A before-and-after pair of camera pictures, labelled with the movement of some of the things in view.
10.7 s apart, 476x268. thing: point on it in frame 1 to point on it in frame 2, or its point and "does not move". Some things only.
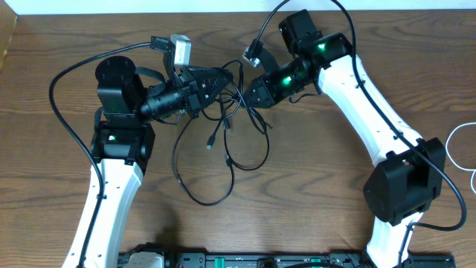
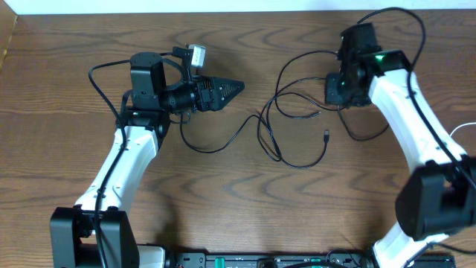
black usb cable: [174, 170] to [326, 141]
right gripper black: [265, 100] to [332, 95]
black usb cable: [253, 114] to [309, 113]
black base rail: [336, 260] does not move
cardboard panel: [7, 19] does not move
